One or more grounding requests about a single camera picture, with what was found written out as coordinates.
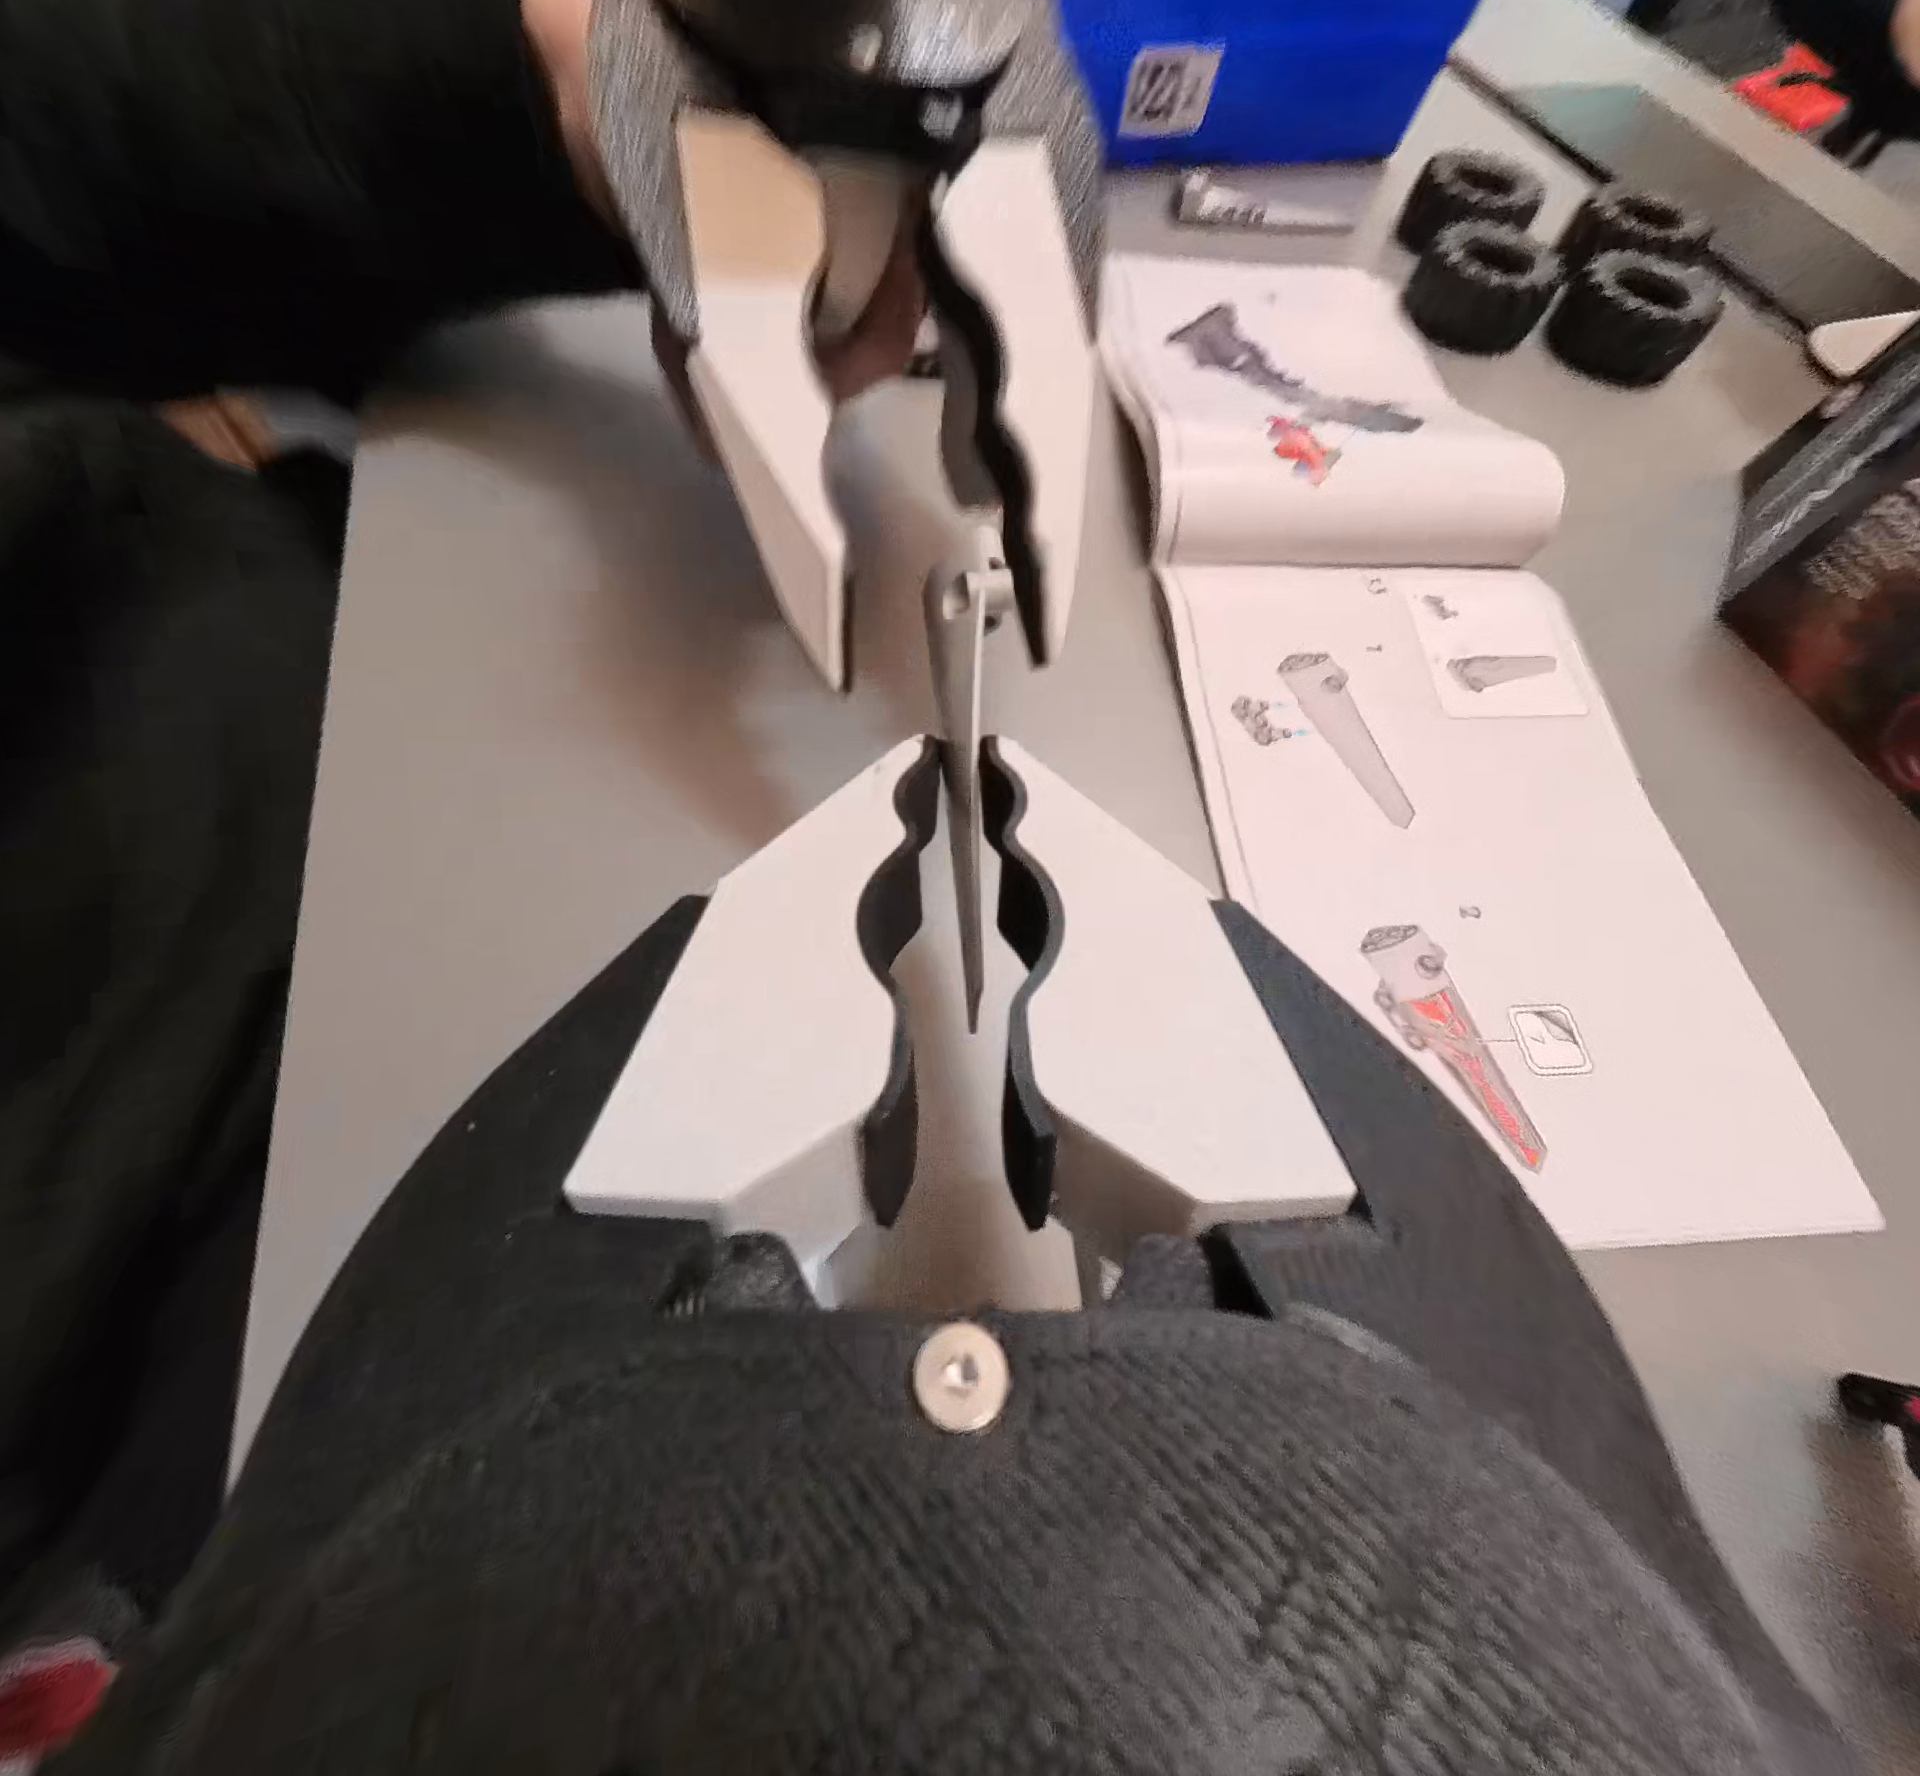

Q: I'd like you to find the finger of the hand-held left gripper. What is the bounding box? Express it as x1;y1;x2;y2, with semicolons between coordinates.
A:
675;111;860;694
918;138;1101;672

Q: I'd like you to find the person's black clothing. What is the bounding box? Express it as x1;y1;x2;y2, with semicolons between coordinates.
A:
0;367;355;1674

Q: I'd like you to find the grey desk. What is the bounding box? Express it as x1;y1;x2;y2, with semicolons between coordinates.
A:
225;66;1920;1776

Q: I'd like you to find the person's left hand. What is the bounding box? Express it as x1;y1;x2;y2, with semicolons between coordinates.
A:
517;0;933;407

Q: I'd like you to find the white instruction booklet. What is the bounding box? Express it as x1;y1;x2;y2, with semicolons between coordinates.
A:
1103;253;1885;1255

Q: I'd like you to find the black pink toy part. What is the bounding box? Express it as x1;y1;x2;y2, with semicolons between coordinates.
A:
1837;1370;1920;1474

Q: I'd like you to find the red white object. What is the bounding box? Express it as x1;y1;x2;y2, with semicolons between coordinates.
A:
0;1627;121;1776

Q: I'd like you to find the long grey wedge toy panel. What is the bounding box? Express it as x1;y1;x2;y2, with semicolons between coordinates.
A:
918;561;1001;1036

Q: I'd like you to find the person's left forearm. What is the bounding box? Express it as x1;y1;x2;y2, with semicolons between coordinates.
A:
0;0;648;407

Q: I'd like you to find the black toy tyre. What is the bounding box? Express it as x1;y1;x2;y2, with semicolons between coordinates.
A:
1407;222;1567;356
1395;146;1548;258
1545;253;1723;389
1561;190;1717;295

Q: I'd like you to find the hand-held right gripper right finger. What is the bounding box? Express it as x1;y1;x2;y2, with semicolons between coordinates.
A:
975;734;1362;1268

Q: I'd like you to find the white flat object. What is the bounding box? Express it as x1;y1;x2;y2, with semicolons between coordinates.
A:
1807;307;1920;387

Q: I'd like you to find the black red blurred object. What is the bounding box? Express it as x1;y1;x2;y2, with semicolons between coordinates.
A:
1766;0;1920;146

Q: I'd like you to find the black toy set box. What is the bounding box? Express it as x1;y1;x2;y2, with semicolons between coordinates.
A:
1714;349;1920;822

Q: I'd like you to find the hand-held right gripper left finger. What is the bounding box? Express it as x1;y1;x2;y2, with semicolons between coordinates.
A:
561;734;944;1276

